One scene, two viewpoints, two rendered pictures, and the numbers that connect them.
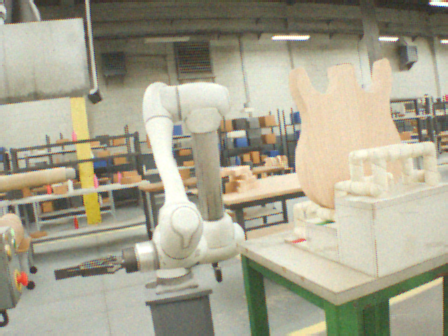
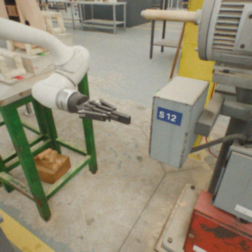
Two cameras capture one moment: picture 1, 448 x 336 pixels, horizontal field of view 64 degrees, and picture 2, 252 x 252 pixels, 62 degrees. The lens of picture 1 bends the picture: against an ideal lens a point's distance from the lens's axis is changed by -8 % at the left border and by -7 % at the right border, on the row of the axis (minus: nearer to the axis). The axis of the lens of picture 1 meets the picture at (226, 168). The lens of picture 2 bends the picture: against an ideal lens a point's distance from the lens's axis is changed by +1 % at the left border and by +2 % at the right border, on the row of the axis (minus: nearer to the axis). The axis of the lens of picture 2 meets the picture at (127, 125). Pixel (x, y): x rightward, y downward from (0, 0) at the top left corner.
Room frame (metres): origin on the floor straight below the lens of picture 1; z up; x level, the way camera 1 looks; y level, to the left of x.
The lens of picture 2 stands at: (1.38, 0.97, 1.33)
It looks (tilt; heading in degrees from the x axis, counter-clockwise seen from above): 33 degrees down; 231
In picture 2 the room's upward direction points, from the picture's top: straight up
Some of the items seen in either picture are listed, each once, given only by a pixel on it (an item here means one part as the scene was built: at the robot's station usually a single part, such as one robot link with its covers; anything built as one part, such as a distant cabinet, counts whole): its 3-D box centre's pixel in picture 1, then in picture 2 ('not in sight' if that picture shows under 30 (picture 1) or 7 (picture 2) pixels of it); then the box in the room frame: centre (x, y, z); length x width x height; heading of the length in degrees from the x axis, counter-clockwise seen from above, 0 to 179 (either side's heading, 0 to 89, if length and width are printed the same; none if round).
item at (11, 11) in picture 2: not in sight; (14, 10); (1.07, -0.35, 1.23); 0.10 x 0.03 x 0.05; 109
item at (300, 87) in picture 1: (304, 84); not in sight; (1.01, -0.23, 1.40); 0.07 x 0.04 x 0.09; 109
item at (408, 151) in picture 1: (404, 152); (49, 14); (0.86, -0.42, 1.20); 0.20 x 0.03 x 0.03; 109
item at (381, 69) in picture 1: (378, 76); not in sight; (1.10, -0.48, 1.41); 0.07 x 0.04 x 0.10; 109
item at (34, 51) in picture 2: (330, 214); (38, 50); (1.02, -0.26, 1.04); 0.11 x 0.03 x 0.03; 20
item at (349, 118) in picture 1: (350, 135); (15, 6); (1.06, -0.35, 1.25); 0.35 x 0.04 x 0.40; 109
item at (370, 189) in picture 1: (365, 189); (57, 30); (0.87, -0.32, 1.12); 0.11 x 0.03 x 0.03; 20
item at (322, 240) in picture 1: (360, 230); (29, 60); (1.05, -0.35, 0.98); 0.27 x 0.16 x 0.09; 110
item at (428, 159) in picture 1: (430, 166); not in sight; (0.89, -0.50, 1.15); 0.03 x 0.03 x 0.09
